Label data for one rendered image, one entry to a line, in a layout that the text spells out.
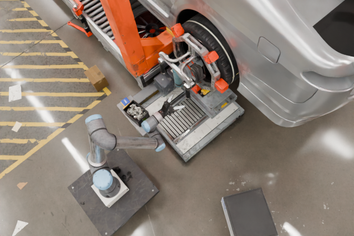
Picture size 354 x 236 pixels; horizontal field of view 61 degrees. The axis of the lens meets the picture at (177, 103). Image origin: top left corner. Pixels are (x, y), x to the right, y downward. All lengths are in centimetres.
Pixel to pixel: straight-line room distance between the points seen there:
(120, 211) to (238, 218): 101
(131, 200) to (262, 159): 134
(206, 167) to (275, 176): 67
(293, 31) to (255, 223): 158
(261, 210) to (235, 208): 21
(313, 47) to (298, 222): 182
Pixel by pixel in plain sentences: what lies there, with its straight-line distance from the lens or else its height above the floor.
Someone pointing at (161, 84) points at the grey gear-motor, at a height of 40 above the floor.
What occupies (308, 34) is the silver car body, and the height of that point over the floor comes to 168.
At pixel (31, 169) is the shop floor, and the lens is 359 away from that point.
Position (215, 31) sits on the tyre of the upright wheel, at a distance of 242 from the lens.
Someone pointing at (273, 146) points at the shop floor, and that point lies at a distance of 327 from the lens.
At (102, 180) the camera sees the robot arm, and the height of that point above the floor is 65.
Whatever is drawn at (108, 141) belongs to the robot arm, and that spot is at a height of 116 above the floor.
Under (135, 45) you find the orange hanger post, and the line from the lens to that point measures 268.
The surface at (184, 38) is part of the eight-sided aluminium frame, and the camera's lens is 245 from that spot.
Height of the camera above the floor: 301
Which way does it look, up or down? 62 degrees down
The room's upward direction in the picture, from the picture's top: 9 degrees counter-clockwise
